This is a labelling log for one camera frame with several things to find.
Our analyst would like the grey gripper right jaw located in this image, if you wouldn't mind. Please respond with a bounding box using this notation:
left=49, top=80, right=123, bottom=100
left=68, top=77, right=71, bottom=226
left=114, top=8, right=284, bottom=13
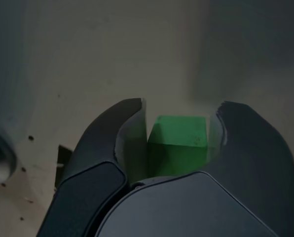
left=96, top=100, right=294, bottom=237

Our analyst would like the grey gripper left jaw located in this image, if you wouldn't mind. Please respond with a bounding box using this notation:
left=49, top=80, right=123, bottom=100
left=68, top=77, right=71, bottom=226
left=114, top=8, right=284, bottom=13
left=37, top=98, right=148, bottom=237

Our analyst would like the green cube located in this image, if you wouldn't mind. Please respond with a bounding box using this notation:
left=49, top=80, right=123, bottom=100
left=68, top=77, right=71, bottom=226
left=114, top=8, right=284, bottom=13
left=147, top=115, right=210, bottom=178

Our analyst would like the black tape strip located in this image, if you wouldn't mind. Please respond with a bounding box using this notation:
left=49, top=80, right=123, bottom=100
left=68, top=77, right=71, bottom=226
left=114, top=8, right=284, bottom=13
left=54, top=145, right=75, bottom=192

